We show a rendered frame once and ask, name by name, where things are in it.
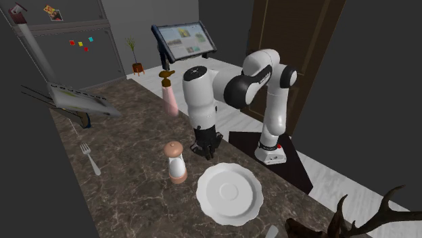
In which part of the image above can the dark robot stand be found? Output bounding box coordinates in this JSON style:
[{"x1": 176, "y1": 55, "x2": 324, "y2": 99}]
[{"x1": 228, "y1": 130, "x2": 314, "y2": 195}]

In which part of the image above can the dark brown antler figure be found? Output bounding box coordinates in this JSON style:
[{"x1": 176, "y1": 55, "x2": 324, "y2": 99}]
[{"x1": 284, "y1": 184, "x2": 422, "y2": 238}]

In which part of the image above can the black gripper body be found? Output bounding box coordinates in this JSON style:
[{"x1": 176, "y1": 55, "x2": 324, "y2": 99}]
[{"x1": 192, "y1": 124, "x2": 224, "y2": 150}]

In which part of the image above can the silver fork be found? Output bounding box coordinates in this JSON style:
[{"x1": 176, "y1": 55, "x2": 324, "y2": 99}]
[{"x1": 79, "y1": 142, "x2": 102, "y2": 177}]

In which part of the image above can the white scalloped plate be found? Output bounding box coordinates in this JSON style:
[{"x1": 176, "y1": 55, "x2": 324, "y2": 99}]
[{"x1": 195, "y1": 162, "x2": 265, "y2": 227}]

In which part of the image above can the grey utensil handle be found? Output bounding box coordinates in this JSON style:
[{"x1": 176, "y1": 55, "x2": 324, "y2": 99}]
[{"x1": 264, "y1": 224, "x2": 280, "y2": 238}]

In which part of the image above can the dark book stand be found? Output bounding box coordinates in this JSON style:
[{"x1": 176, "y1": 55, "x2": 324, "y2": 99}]
[{"x1": 20, "y1": 85, "x2": 93, "y2": 130}]

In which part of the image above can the brown wooden door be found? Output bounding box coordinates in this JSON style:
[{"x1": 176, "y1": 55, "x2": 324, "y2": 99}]
[{"x1": 241, "y1": 0, "x2": 348, "y2": 137}]

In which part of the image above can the pink soap dispenser brown pump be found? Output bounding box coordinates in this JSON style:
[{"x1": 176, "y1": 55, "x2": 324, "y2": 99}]
[{"x1": 158, "y1": 70, "x2": 180, "y2": 117}]

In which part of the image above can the white and tan pepper mill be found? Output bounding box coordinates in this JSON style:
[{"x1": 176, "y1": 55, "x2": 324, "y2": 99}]
[{"x1": 163, "y1": 141, "x2": 189, "y2": 185}]

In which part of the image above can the open book with pale pages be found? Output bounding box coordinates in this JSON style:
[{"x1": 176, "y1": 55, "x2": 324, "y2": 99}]
[{"x1": 47, "y1": 82, "x2": 122, "y2": 118}]

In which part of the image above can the potted plant in orange pot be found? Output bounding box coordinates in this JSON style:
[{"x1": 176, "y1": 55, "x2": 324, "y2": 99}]
[{"x1": 124, "y1": 35, "x2": 146, "y2": 77}]

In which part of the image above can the grey fridge with magnets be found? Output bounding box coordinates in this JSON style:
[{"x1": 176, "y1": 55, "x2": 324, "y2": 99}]
[{"x1": 0, "y1": 0, "x2": 128, "y2": 91}]

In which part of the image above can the black monitor on stand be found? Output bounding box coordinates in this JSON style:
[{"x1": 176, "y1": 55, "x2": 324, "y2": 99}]
[{"x1": 151, "y1": 20, "x2": 218, "y2": 72}]

